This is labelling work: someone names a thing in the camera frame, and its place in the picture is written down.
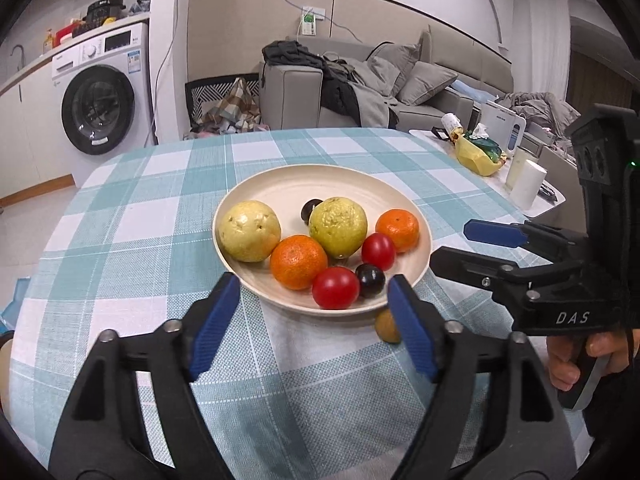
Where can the cream round plate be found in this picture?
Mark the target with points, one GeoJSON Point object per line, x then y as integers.
{"type": "Point", "coordinates": [280, 190]}

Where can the yellow bag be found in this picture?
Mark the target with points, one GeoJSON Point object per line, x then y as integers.
{"type": "Point", "coordinates": [475, 157]}

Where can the white cup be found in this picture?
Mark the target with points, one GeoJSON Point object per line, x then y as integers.
{"type": "Point", "coordinates": [515, 160]}

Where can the teal checked tablecloth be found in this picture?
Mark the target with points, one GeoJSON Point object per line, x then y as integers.
{"type": "Point", "coordinates": [150, 260]}

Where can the white snack can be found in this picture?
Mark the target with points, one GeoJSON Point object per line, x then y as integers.
{"type": "Point", "coordinates": [451, 125]}

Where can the grey garment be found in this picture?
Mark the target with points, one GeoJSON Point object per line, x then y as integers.
{"type": "Point", "coordinates": [372, 107]}

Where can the plaid cloth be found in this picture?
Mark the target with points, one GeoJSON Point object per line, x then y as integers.
{"type": "Point", "coordinates": [235, 107]}

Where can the white paper roll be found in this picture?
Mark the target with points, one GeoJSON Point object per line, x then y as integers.
{"type": "Point", "coordinates": [530, 185]}

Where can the white kitchen counter cabinet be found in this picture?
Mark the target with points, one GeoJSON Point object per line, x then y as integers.
{"type": "Point", "coordinates": [30, 135]}

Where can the chrome faucet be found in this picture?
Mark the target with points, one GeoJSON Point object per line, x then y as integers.
{"type": "Point", "coordinates": [19, 52]}

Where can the dark plum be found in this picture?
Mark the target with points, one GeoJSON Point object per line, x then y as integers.
{"type": "Point", "coordinates": [310, 210]}
{"type": "Point", "coordinates": [370, 280]}

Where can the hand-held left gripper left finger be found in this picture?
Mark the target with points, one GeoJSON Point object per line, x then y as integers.
{"type": "Point", "coordinates": [215, 320]}

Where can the white wall charger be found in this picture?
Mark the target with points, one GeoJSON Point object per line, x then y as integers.
{"type": "Point", "coordinates": [309, 22]}

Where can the grey sofa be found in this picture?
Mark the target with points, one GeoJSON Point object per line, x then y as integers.
{"type": "Point", "coordinates": [290, 100]}

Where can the person's right hand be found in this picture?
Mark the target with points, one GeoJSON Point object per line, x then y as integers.
{"type": "Point", "coordinates": [562, 365]}

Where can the dark clothes pile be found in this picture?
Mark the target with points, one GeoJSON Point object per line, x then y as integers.
{"type": "Point", "coordinates": [290, 55]}

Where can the grey blanket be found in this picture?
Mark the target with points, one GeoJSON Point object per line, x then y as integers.
{"type": "Point", "coordinates": [542, 107]}

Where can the black patterned laundry basket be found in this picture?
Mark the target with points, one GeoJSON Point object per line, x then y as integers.
{"type": "Point", "coordinates": [197, 95]}

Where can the red container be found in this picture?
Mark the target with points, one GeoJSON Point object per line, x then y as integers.
{"type": "Point", "coordinates": [67, 34]}

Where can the white tabletop appliance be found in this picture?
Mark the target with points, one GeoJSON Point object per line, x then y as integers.
{"type": "Point", "coordinates": [502, 122]}

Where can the yellow bottle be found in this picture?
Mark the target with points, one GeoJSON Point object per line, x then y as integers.
{"type": "Point", "coordinates": [48, 42]}

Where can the small yellow-brown fruit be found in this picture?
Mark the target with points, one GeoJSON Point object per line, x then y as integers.
{"type": "Point", "coordinates": [386, 327]}

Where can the white washing machine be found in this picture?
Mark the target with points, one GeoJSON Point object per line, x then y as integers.
{"type": "Point", "coordinates": [100, 110]}

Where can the white coffee table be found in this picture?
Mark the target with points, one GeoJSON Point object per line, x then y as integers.
{"type": "Point", "coordinates": [545, 205]}

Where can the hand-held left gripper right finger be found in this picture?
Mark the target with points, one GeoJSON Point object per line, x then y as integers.
{"type": "Point", "coordinates": [412, 330]}

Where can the grey cushion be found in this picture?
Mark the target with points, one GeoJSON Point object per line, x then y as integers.
{"type": "Point", "coordinates": [392, 67]}
{"type": "Point", "coordinates": [425, 85]}

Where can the red tomato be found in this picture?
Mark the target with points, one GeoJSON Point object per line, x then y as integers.
{"type": "Point", "coordinates": [378, 251]}
{"type": "Point", "coordinates": [336, 287]}

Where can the brown curtain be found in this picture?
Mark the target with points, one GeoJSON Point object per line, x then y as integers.
{"type": "Point", "coordinates": [600, 65]}

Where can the person's right forearm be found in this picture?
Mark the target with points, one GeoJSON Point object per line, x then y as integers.
{"type": "Point", "coordinates": [610, 405]}

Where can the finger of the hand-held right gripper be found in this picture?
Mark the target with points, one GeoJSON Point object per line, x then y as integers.
{"type": "Point", "coordinates": [470, 265]}
{"type": "Point", "coordinates": [492, 232]}

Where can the yellow-green guava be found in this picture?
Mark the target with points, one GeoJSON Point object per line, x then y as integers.
{"type": "Point", "coordinates": [250, 232]}
{"type": "Point", "coordinates": [337, 227]}

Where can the orange mandarin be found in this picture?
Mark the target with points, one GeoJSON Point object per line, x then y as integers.
{"type": "Point", "coordinates": [398, 230]}
{"type": "Point", "coordinates": [298, 265]}

